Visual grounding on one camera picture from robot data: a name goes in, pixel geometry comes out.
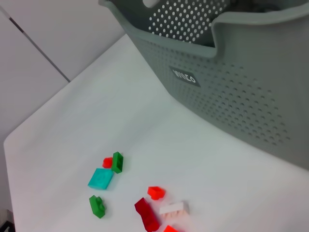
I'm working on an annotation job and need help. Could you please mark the green toy brick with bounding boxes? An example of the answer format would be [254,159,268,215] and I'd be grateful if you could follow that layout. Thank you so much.
[111,151,124,174]
[88,195,107,219]

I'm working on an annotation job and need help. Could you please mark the grey-green perforated storage bin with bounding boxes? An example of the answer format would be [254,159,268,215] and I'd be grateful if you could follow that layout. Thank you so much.
[98,0,309,171]

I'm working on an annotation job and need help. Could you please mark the flat red square brick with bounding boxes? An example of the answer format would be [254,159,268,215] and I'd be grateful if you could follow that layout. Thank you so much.
[102,157,114,169]

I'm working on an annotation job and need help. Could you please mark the small red cube brick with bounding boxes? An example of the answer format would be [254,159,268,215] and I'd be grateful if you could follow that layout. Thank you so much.
[147,186,166,201]

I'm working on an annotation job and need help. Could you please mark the teal square toy brick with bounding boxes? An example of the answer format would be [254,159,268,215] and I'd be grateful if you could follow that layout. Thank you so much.
[87,168,114,191]

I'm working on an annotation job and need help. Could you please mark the white toy brick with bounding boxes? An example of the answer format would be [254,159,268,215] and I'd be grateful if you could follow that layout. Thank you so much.
[159,201,190,220]

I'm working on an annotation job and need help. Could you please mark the dark red toy brick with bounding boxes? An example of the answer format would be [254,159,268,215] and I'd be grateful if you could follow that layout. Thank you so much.
[134,197,161,232]

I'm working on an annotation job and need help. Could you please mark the red slope toy brick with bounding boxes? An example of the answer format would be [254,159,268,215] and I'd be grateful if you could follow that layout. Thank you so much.
[163,224,181,232]

